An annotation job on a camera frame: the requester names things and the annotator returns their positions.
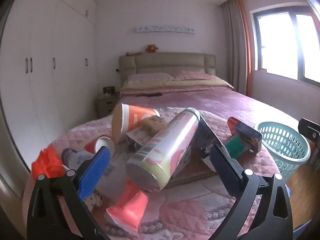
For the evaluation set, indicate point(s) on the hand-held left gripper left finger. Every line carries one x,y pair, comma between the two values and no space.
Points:
95,170

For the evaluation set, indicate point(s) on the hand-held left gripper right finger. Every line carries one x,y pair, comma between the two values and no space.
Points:
222,170

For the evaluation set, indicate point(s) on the green plastic laundry basket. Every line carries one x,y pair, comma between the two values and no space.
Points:
285,150

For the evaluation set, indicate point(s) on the pink and white canister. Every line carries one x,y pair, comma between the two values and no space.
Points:
165,150

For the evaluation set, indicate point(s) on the large orange paper cup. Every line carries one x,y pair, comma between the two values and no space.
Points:
140,116

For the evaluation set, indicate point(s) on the small grey and white bottle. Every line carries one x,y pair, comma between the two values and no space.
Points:
75,158

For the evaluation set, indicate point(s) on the small red paper cup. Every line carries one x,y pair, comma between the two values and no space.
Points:
91,145

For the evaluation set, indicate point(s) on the polka-dotted white wrapper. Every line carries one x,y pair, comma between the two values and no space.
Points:
96,200

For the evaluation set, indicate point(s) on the black box with label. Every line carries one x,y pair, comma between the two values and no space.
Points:
206,137

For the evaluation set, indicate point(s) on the red and blue box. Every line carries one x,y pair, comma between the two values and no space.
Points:
246,133

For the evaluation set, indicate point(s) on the crumpled orange plastic bag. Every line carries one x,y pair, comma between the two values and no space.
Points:
47,162

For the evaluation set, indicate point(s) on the pink plastic cup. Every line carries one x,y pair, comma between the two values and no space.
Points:
130,205

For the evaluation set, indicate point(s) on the pink patchwork quilt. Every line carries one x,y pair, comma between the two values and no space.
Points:
195,212

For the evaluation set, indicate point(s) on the black carton with white end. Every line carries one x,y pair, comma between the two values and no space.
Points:
136,137

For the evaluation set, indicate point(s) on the beige nightstand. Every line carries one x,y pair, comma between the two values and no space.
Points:
107,105

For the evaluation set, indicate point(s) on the bed with beige headboard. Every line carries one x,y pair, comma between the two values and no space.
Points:
225,102

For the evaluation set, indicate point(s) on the black desk phone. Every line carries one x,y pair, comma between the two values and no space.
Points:
109,90

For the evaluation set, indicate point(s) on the dark framed window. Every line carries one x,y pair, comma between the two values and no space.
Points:
287,42

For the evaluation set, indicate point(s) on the black remote on bed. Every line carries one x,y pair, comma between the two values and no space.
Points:
150,95

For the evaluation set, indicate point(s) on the pink pillow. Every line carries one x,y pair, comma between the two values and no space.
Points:
195,75
150,77

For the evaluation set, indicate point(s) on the beige and orange curtain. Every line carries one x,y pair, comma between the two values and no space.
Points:
236,47

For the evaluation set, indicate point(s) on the white wardrobe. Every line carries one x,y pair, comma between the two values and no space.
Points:
50,67

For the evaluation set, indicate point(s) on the small beige headboard ornament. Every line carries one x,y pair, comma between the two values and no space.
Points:
133,53

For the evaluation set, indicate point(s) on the orange plush toy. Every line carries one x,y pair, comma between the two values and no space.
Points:
152,48

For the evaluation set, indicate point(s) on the white carved wall decor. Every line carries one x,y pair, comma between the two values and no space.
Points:
165,29

